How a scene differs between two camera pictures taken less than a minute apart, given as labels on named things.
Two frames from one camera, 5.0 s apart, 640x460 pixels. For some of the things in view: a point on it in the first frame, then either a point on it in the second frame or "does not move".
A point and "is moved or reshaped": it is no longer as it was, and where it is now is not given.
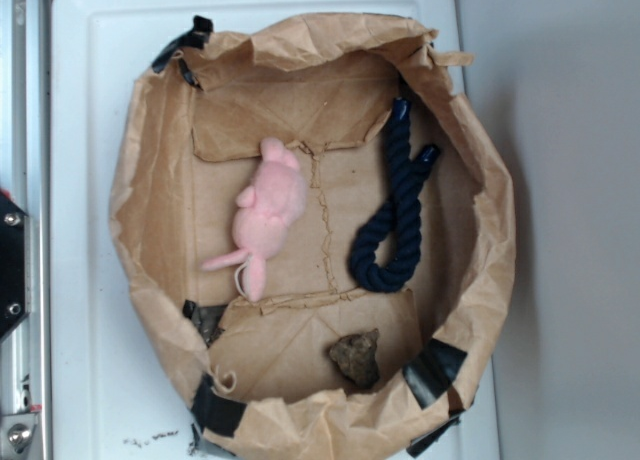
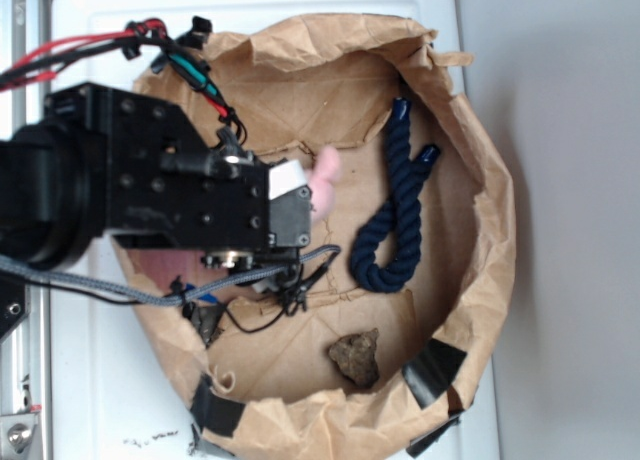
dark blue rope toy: (402, 219) does not move
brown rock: (355, 356) does not move
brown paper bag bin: (315, 222) does not move
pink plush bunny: (266, 209) is moved or reshaped
